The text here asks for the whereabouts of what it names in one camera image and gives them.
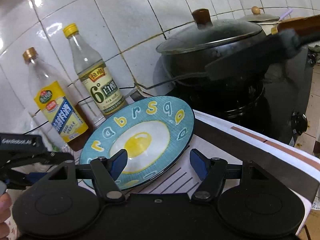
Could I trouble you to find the blue fried egg plate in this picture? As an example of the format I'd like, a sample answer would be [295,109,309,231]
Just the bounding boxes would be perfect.
[79,96,195,190]

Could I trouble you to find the person left hand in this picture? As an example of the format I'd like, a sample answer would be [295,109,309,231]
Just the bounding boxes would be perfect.
[0,193,12,239]

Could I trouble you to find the white plastic salt bag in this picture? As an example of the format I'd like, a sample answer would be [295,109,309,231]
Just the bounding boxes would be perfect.
[12,109,66,173]

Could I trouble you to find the striped white table mat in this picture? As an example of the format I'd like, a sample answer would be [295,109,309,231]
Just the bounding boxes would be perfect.
[123,113,319,201]

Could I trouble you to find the cooking wine bottle yellow label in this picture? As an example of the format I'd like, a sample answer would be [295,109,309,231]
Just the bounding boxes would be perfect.
[22,47,90,151]

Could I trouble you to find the black gas stove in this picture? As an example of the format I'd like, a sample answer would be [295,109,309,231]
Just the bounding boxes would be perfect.
[169,47,313,145]

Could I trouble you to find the white vinegar bottle yellow cap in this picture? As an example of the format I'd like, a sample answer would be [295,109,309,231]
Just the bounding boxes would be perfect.
[63,23,126,117]

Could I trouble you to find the black pot with lid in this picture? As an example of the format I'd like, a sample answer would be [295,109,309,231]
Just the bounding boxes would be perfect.
[156,8,319,83]

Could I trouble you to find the small white enamel pot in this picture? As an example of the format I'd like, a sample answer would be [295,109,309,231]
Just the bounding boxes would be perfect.
[240,6,280,35]

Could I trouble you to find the black power cable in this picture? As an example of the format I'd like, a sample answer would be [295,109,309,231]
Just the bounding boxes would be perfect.
[23,28,320,136]

